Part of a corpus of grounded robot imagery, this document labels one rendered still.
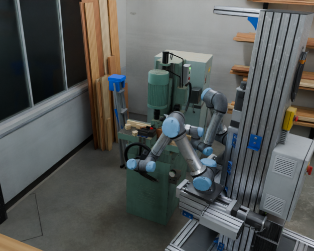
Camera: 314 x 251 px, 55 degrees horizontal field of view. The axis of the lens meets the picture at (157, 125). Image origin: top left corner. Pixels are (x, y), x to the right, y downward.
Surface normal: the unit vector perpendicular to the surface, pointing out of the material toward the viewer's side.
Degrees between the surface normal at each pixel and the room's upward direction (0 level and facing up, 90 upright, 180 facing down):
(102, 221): 0
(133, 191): 90
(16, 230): 0
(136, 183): 90
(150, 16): 90
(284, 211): 90
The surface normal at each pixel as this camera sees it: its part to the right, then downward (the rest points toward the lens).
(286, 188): -0.56, 0.33
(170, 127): -0.39, 0.27
